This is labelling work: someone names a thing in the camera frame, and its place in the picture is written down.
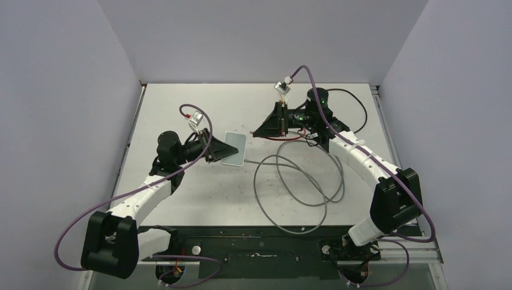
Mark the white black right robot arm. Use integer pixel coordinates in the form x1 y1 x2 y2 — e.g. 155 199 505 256
252 88 423 259

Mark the black ethernet cable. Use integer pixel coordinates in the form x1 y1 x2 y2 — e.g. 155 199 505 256
325 88 368 134

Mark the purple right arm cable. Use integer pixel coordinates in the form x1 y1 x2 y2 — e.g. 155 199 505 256
287 65 436 288

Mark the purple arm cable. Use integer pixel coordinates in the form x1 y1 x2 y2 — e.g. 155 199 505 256
287 65 436 288
54 104 224 289

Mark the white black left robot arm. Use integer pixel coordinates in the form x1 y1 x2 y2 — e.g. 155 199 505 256
80 128 246 279

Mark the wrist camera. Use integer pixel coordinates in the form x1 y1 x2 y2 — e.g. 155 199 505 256
188 111 204 133
274 76 293 105

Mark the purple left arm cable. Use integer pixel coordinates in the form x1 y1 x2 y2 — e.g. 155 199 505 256
54 104 224 289

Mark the white network switch box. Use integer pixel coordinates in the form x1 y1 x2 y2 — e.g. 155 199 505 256
220 131 247 167

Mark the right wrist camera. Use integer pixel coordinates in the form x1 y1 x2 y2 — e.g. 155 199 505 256
274 76 293 105

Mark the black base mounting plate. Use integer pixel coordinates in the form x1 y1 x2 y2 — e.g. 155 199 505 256
147 226 389 283

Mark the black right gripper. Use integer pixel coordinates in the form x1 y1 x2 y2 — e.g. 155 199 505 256
253 101 316 138

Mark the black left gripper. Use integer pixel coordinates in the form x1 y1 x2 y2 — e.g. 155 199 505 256
174 128 238 166

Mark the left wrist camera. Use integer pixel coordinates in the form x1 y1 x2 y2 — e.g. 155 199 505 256
188 111 204 133

